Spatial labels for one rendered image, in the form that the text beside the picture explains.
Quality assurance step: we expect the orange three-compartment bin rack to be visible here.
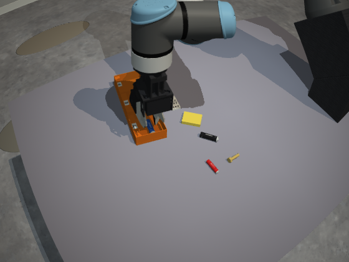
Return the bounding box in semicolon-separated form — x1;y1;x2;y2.
114;71;167;145

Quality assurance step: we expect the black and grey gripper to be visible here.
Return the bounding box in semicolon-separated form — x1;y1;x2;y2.
130;69;173;128

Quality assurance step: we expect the black aa battery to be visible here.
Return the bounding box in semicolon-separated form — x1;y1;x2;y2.
200;132;218;142

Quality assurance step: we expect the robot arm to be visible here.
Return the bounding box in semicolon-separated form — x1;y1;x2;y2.
130;0;349;73

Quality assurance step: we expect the tan bolt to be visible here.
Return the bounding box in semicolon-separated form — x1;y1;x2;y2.
227;154;239;163

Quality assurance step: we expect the white domino tile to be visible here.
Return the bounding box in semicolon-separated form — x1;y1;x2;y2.
172;96;181;111

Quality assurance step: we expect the red battery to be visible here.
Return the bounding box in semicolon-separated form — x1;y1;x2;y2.
206;160;219;174

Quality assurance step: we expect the blue aa battery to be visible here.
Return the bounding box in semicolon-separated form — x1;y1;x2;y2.
146;119;155;133

